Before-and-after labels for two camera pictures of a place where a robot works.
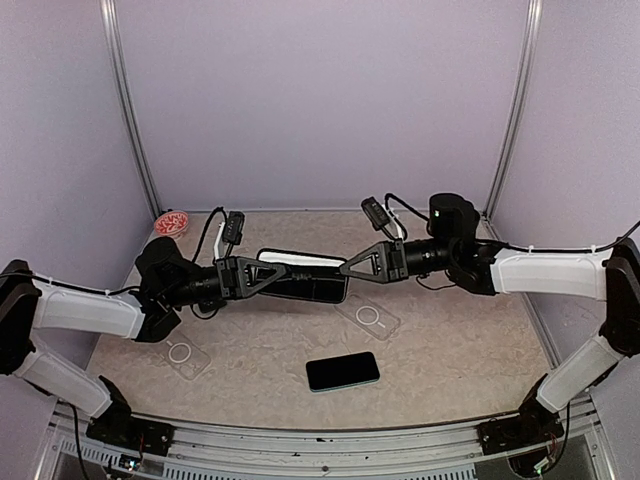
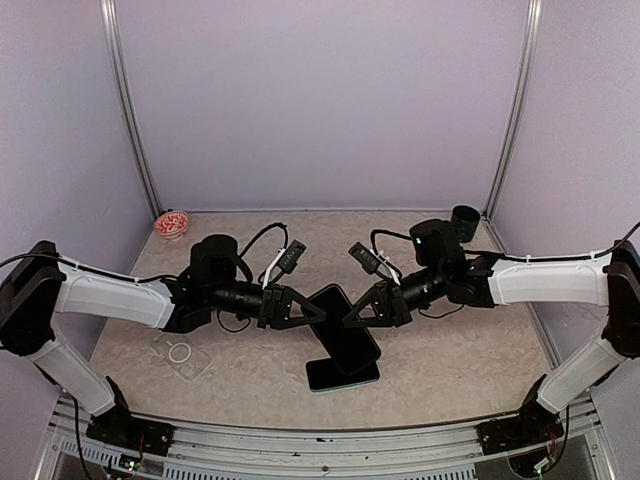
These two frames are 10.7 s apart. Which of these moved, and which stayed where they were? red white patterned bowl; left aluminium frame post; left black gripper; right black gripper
Moved: left black gripper; right black gripper
Stayed: red white patterned bowl; left aluminium frame post
